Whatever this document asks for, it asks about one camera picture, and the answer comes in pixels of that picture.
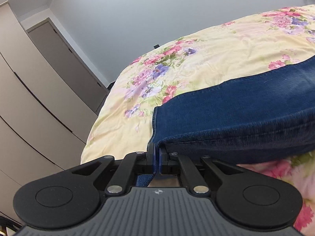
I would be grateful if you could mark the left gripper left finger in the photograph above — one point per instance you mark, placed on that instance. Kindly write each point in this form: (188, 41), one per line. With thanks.
(71, 197)

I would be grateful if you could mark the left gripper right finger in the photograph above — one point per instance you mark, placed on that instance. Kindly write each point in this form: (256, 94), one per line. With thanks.
(247, 198)

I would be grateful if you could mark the blue denim jeans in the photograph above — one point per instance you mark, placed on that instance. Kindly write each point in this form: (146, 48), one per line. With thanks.
(248, 120)

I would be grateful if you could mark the beige wardrobe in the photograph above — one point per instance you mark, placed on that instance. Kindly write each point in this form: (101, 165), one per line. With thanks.
(44, 124)

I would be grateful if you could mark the floral yellow bed quilt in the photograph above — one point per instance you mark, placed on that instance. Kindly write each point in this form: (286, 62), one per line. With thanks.
(244, 47)

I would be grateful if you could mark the grey door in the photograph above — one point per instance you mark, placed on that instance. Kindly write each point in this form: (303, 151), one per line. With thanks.
(68, 64)

